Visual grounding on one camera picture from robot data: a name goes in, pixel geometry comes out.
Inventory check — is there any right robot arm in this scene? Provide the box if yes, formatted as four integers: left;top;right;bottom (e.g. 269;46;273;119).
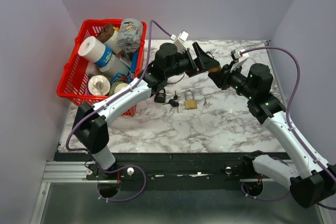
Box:
208;62;335;208

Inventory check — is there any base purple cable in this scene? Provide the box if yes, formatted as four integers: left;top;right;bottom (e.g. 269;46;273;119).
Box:
240;179;293;201
94;165;147;203

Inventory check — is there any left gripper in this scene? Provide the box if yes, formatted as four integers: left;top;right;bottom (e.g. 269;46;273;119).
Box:
165;42;219;78

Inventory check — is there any small silver key pair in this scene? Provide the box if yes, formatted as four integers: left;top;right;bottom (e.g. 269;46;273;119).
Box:
203;98;212;109

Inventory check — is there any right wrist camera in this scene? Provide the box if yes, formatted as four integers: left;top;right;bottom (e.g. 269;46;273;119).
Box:
230;46;249;72

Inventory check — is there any brown chocolate wrapped item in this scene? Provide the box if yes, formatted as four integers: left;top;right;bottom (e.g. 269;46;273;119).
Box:
97;23;115;43

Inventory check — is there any white blue labelled bottle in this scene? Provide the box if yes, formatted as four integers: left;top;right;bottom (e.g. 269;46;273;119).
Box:
94;47;130;79

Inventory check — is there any metal table frame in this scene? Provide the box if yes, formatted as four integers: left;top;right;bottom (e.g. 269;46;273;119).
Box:
31;152;335;223

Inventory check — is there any black key bunch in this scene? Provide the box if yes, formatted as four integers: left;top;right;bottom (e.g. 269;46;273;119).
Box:
164;91;179;112

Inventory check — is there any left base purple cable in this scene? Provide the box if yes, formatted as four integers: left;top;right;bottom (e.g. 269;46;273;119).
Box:
94;165;147;203

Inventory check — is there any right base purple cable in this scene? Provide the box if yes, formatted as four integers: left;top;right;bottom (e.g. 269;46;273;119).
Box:
240;179;293;201

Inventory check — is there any brass padlock with keys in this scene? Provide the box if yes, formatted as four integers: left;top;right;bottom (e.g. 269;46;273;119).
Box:
184;89;197;110

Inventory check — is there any red plastic basket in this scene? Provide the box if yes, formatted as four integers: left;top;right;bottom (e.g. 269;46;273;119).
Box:
56;19;147;106

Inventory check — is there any white toilet paper roll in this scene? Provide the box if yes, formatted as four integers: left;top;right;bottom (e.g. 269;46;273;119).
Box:
78;36;106;63

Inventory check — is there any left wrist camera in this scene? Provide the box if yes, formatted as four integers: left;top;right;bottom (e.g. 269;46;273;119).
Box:
170;30;189;54

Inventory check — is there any cream squeeze bottle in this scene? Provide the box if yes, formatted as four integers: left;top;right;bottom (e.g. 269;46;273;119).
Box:
114;83;128;93

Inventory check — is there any black mounting rail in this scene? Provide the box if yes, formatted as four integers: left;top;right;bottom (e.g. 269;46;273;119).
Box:
86;153;267;195

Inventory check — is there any silver foil wrapped roll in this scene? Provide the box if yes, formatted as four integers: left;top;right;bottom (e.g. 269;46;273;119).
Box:
88;75;111;96

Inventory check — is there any black padlock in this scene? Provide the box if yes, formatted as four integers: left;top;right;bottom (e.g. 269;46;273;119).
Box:
154;88;166;104

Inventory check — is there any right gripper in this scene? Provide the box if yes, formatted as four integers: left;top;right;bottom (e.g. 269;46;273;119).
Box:
208;60;256;100

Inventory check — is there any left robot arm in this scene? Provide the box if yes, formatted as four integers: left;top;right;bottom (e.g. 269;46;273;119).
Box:
72;42;220;179

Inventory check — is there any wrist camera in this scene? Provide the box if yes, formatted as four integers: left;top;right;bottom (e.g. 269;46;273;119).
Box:
230;46;249;72
170;30;189;54

